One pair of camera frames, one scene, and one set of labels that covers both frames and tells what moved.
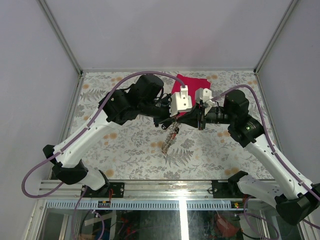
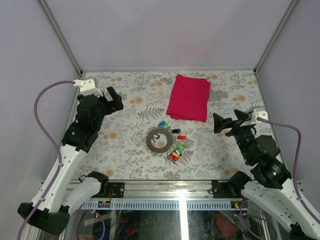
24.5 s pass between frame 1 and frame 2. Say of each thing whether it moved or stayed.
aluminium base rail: stayed
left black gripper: moved
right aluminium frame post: stayed
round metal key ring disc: moved
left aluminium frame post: stayed
